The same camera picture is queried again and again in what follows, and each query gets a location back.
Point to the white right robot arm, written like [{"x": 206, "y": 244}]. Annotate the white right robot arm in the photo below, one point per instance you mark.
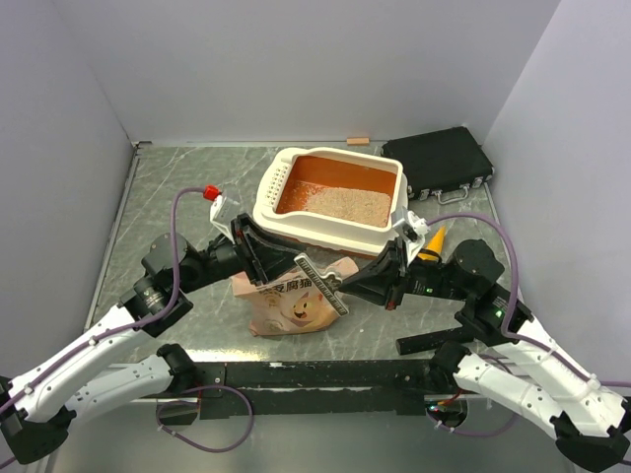
[{"x": 588, "y": 421}]

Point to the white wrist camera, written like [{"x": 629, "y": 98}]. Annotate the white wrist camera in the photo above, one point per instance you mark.
[
  {"x": 411, "y": 229},
  {"x": 223, "y": 210}
]

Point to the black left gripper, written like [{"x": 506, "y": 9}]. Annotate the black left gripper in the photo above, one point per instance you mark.
[{"x": 265, "y": 260}]

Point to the pink cat litter bag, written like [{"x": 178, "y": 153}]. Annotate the pink cat litter bag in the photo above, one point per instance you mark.
[{"x": 289, "y": 305}]

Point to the yellow plastic scoop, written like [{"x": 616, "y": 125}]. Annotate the yellow plastic scoop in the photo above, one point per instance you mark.
[{"x": 432, "y": 251}]

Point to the cream orange litter box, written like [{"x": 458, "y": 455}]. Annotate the cream orange litter box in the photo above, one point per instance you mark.
[{"x": 296, "y": 172}]

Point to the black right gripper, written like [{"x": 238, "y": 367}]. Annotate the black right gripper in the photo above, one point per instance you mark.
[{"x": 378, "y": 276}]

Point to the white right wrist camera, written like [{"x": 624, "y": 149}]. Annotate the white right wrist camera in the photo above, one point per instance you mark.
[{"x": 411, "y": 229}]

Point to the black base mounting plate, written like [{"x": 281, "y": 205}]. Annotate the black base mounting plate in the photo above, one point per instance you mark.
[{"x": 320, "y": 387}]

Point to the black hard case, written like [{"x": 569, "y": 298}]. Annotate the black hard case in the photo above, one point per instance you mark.
[{"x": 440, "y": 162}]

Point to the small wooden block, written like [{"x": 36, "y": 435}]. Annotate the small wooden block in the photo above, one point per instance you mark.
[{"x": 358, "y": 141}]

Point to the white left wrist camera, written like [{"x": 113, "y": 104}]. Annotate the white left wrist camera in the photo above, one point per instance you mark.
[{"x": 223, "y": 210}]

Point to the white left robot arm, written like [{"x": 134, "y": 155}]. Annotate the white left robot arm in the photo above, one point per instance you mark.
[{"x": 40, "y": 407}]

